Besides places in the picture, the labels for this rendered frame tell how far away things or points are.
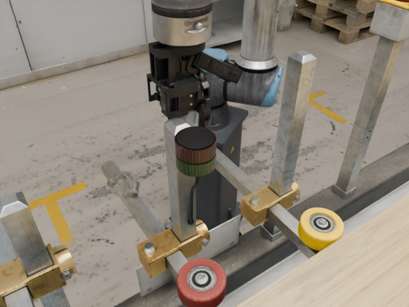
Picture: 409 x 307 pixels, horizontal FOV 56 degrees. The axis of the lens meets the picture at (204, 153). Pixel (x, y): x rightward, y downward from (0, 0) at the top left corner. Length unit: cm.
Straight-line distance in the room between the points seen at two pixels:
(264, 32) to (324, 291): 85
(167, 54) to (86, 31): 276
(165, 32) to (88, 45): 281
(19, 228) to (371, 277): 54
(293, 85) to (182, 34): 23
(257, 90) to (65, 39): 222
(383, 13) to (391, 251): 45
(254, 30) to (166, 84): 68
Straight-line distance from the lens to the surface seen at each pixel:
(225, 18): 395
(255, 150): 236
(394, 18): 86
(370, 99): 94
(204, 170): 55
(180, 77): 63
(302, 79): 70
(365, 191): 116
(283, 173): 81
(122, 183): 85
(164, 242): 74
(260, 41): 128
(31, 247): 59
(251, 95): 135
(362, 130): 98
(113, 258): 183
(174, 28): 57
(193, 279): 65
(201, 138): 54
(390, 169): 126
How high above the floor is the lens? 145
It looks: 39 degrees down
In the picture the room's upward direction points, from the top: straight up
